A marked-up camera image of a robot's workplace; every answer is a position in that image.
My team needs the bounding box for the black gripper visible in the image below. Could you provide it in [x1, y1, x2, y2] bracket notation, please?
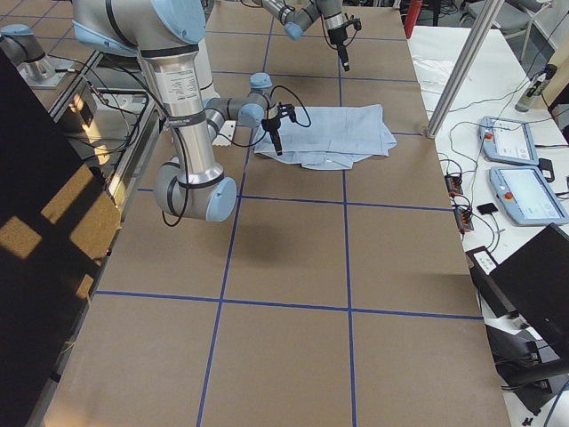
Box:
[261, 104, 284, 156]
[327, 15, 350, 71]

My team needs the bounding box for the light blue striped shirt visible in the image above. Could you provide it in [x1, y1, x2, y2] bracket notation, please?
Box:
[253, 104, 397, 170]

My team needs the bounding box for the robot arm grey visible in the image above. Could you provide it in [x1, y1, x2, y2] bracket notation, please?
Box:
[73, 1, 282, 222]
[253, 0, 361, 71]

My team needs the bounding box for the red cylinder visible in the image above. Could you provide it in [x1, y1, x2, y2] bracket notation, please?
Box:
[404, 0, 422, 39]

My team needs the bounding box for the power strip with plugs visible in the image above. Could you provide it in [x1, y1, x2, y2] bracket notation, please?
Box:
[445, 174, 463, 197]

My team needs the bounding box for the grey teach pendant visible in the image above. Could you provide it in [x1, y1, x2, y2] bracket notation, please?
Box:
[479, 116, 539, 166]
[488, 165, 568, 226]

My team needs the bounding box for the black smartphone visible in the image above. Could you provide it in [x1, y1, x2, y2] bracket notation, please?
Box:
[477, 203, 498, 215]

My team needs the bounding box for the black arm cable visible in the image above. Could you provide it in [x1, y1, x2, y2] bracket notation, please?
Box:
[228, 85, 312, 149]

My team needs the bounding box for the aluminium frame profile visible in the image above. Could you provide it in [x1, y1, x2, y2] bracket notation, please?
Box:
[425, 0, 504, 139]

